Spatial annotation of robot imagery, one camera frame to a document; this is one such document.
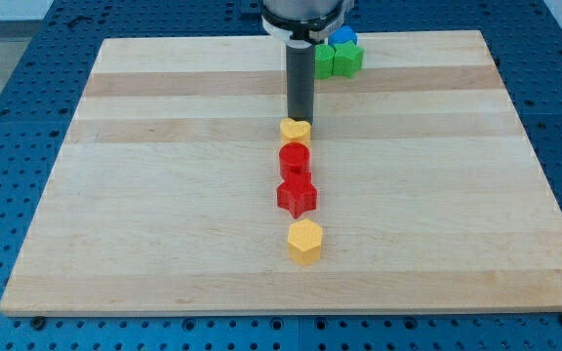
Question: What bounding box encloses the red cylinder block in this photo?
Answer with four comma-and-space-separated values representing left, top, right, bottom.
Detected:
279, 142, 310, 179

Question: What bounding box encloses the wooden board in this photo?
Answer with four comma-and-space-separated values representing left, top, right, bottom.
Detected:
0, 30, 562, 317

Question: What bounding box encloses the yellow heart block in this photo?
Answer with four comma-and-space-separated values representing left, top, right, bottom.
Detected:
279, 118, 311, 147

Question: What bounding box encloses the blue block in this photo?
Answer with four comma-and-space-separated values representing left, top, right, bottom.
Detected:
327, 25, 358, 47

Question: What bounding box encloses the green star block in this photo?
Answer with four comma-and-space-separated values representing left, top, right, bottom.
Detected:
333, 40, 364, 78

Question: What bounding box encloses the yellow hexagon block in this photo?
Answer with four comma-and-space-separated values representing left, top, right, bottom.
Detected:
287, 218, 323, 265

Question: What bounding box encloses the red star block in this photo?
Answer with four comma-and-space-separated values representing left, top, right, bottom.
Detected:
276, 173, 318, 218

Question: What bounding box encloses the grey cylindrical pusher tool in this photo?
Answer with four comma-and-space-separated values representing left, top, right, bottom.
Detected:
286, 43, 315, 123

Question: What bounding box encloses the green cylinder block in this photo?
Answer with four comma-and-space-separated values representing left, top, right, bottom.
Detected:
314, 44, 335, 80

